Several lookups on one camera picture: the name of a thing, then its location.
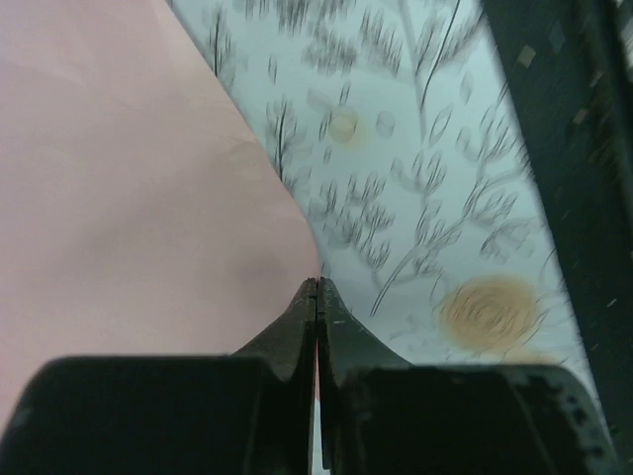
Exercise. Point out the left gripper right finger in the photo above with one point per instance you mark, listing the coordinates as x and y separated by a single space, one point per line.
344 344

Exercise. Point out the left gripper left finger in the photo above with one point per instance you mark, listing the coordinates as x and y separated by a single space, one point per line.
280 343

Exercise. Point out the floral patterned table mat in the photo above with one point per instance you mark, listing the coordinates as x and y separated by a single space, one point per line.
390 125

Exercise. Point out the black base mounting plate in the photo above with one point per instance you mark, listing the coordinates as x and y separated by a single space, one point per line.
565 68

